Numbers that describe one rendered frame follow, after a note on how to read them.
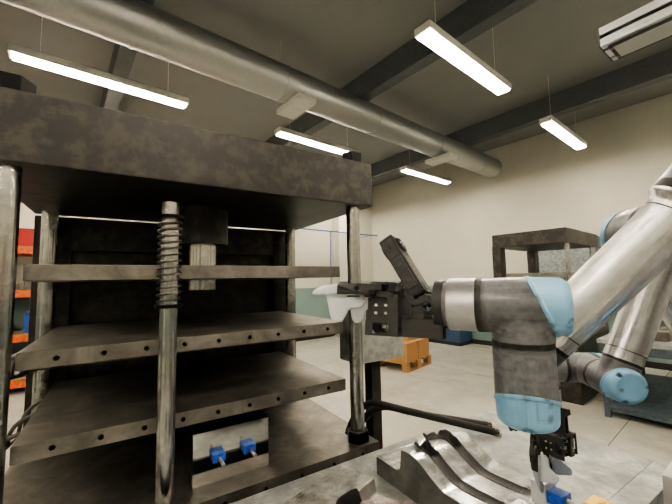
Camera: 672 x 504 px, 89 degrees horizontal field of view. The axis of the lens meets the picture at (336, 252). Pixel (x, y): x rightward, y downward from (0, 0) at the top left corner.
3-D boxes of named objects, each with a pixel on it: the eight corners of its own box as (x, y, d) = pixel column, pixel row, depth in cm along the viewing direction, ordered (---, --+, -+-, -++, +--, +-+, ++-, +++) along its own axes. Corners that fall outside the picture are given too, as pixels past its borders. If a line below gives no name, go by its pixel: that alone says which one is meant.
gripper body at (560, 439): (564, 464, 82) (559, 412, 84) (528, 451, 89) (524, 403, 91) (578, 457, 86) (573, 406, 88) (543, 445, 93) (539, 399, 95)
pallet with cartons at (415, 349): (431, 363, 594) (429, 320, 601) (406, 373, 534) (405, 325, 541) (375, 354, 675) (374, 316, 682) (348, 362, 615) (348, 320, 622)
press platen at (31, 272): (340, 277, 157) (339, 266, 158) (22, 281, 99) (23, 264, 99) (280, 279, 216) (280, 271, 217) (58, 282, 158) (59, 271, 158)
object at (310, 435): (379, 455, 145) (379, 441, 146) (-72, 625, 76) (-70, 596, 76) (295, 399, 216) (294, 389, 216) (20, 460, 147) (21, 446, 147)
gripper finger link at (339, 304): (305, 320, 54) (363, 323, 52) (308, 283, 55) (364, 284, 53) (311, 320, 57) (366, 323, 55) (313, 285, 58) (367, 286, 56)
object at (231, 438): (268, 464, 129) (268, 416, 130) (192, 489, 114) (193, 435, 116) (232, 420, 171) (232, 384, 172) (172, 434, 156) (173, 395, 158)
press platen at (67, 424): (346, 390, 151) (345, 378, 151) (8, 466, 92) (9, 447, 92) (280, 359, 213) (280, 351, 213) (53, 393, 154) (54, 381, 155)
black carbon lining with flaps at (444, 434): (535, 499, 93) (533, 463, 93) (501, 523, 84) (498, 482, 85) (436, 448, 122) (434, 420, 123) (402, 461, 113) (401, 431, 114)
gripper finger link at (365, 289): (334, 292, 52) (392, 294, 50) (335, 282, 53) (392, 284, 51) (341, 295, 57) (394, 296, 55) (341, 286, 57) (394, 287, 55)
